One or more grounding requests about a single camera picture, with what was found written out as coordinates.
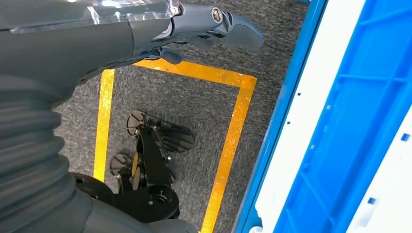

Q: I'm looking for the blue plastic tray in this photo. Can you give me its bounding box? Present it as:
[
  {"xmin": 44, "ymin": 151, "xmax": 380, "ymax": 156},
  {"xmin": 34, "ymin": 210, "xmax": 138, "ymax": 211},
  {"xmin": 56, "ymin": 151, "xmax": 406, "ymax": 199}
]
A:
[{"xmin": 273, "ymin": 0, "xmax": 412, "ymax": 233}]

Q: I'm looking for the yellow floor tape square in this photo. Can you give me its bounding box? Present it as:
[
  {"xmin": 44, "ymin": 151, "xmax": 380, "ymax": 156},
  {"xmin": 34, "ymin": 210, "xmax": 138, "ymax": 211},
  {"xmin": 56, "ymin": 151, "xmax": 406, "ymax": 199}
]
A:
[{"xmin": 92, "ymin": 59, "xmax": 258, "ymax": 233}]

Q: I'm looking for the black robot foot assembly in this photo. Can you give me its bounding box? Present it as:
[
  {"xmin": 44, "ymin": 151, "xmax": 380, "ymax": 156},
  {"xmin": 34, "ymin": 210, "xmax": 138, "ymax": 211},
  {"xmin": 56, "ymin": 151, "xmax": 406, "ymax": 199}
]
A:
[{"xmin": 72, "ymin": 110, "xmax": 196, "ymax": 224}]

